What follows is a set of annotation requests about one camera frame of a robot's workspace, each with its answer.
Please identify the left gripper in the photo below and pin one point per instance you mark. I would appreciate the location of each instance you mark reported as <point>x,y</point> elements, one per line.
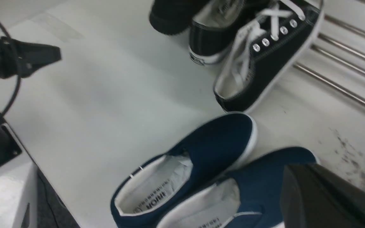
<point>24,59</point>

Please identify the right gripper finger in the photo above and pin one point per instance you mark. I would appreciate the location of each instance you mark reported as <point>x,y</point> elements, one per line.
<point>314,197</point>

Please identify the navy slip-on shoe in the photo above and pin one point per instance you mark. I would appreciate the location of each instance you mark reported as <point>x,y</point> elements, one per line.
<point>245,198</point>
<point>220,145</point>

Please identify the steel shoe rack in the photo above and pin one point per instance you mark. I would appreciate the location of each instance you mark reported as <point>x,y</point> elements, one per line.
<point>337,57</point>

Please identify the black knit sneaker left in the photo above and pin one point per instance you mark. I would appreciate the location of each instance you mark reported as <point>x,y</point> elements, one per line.
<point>171,17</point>

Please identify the black canvas sneaker tilted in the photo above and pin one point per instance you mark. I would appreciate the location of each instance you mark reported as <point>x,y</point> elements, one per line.
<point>264,49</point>

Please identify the black canvas sneaker upright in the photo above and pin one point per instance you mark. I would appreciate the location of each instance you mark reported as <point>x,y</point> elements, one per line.
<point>214,27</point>

